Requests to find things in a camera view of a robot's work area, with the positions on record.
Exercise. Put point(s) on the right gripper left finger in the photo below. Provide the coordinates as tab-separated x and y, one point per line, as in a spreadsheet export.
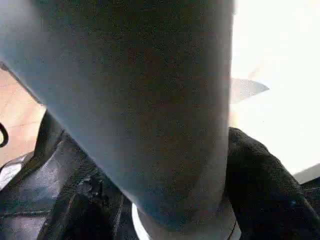
95	215

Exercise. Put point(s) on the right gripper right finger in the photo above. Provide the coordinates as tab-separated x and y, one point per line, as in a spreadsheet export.
262	195

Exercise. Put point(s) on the white plastic table leg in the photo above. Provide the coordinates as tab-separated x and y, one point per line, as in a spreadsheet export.
125	100

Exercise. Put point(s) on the white plastic table top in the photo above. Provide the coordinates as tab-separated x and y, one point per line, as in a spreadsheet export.
275	75

